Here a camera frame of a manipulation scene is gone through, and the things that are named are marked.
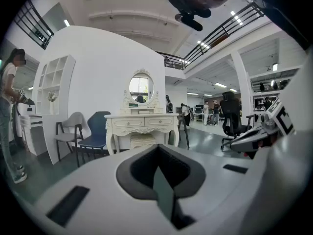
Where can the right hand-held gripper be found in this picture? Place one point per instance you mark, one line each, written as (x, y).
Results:
(278, 117)

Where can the white cubby shelf unit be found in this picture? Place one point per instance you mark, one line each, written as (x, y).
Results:
(52, 82)

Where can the white carved dresser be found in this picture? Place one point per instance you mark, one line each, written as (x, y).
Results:
(144, 124)

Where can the blue chair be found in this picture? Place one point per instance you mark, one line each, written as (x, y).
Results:
(97, 128)

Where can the black office chair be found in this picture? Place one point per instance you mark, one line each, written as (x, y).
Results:
(231, 116)

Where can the black head-worn camera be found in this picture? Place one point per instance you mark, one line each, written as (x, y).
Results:
(193, 18)

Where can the white vase with flowers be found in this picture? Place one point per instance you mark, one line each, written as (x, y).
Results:
(52, 101)

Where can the grey chair with black legs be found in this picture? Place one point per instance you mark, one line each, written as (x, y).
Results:
(71, 131)

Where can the cream ornate upholstered bench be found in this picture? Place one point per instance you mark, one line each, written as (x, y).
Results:
(143, 141)

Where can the person's black shirt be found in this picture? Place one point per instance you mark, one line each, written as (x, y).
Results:
(281, 6)

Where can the white drawer cabinet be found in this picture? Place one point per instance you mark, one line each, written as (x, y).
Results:
(30, 131)

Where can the white display shelf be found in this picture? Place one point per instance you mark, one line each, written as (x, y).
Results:
(271, 89)

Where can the oval vanity mirror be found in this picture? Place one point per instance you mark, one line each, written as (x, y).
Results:
(141, 87)

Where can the black balcony railing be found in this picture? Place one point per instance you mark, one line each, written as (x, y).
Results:
(215, 38)
(34, 26)

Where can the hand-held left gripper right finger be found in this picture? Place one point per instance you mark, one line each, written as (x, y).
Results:
(220, 192)

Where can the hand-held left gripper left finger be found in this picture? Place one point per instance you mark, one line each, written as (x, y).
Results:
(93, 180)

